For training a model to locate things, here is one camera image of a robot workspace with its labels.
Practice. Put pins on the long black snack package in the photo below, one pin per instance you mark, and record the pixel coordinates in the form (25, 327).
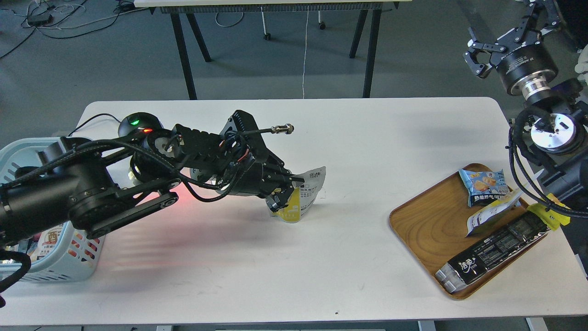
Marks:
(491, 252)

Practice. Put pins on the white blue snack pouch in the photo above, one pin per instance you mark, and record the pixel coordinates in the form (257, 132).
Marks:
(486, 217)

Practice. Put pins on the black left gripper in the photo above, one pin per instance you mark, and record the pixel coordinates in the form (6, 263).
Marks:
(264, 178)

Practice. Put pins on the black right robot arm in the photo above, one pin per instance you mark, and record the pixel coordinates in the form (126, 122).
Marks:
(550, 131)

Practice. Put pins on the blue snack packet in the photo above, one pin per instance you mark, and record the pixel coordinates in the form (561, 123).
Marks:
(484, 187)

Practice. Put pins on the yellow snack pouch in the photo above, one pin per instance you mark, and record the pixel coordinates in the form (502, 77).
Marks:
(303, 196)

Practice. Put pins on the yellow cartoon snack packet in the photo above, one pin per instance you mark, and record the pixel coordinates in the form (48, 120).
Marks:
(551, 218)

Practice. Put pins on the light blue plastic basket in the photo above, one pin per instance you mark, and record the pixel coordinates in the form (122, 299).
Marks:
(74, 257)

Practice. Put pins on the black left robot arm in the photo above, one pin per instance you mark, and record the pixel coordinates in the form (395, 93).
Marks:
(103, 185)

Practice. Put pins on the black barcode scanner red window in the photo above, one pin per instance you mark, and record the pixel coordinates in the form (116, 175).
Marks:
(140, 122)

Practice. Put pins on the snack packs inside basket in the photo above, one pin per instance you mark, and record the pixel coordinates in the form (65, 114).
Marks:
(40, 245)

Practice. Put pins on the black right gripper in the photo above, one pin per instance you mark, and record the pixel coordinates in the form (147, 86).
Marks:
(519, 57)

